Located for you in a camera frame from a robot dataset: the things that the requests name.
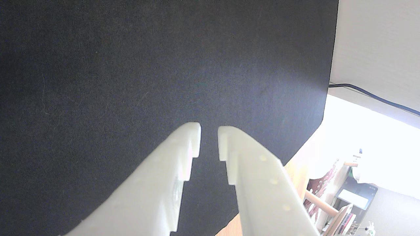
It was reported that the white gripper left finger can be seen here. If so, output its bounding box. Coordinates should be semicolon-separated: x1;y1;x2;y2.
66;122;201;236

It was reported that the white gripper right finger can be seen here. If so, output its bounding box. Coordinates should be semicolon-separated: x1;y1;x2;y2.
218;126;321;236

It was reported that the wooden chair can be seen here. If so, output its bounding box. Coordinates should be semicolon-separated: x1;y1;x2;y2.
304;160;359;217

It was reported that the stack of books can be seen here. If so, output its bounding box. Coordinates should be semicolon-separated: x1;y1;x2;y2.
323;203;360;236

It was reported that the black printer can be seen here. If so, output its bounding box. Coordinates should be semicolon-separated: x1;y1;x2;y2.
335;183;378;217

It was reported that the black desk mat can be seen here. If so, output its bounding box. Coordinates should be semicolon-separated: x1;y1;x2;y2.
0;0;339;236

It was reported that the thin black cable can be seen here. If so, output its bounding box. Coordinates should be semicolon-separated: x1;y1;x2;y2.
329;83;420;117

